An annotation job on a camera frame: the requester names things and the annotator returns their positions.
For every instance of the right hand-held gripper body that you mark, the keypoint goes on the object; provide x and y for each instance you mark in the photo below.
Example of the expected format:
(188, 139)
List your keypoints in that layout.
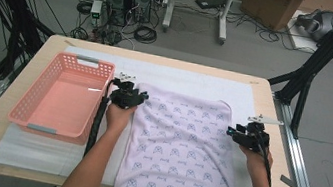
(257, 138)

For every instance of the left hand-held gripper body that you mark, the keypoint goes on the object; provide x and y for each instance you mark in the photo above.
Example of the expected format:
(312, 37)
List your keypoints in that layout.
(123, 95)

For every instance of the lilac printed towel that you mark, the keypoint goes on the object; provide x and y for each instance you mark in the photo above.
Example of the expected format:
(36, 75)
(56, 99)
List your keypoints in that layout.
(179, 149)

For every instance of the pink plastic basket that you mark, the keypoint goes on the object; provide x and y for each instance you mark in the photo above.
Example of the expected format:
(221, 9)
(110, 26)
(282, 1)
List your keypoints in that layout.
(65, 101)

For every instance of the person's right hand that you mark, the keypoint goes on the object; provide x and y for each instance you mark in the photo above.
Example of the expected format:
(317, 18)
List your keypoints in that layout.
(256, 163)

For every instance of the white grid mat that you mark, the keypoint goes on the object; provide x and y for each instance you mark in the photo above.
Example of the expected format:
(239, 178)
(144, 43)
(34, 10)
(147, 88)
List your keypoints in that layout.
(190, 80)

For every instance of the small white box green light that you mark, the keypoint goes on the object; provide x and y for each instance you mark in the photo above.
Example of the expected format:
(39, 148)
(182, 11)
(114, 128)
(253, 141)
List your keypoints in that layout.
(96, 8)

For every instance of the white flat board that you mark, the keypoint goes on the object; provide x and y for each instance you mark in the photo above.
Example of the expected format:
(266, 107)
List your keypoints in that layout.
(300, 44)

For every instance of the grey foam sheet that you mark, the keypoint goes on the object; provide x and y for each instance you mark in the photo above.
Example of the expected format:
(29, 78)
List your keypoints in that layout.
(27, 152)

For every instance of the black flat box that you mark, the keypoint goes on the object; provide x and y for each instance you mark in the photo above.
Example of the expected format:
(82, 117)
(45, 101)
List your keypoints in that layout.
(211, 1)

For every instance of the open cardboard box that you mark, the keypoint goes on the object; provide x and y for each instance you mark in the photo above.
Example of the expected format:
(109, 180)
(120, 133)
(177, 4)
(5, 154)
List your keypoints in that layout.
(269, 8)

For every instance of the grey rounded device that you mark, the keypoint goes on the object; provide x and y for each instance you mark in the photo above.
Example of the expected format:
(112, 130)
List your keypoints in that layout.
(320, 25)

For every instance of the grey rail bracket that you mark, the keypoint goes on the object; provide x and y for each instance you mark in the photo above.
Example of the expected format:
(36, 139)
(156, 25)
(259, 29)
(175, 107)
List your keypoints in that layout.
(290, 184)

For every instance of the white stand frame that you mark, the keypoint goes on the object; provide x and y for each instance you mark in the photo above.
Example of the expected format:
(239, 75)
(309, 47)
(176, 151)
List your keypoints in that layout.
(223, 18)

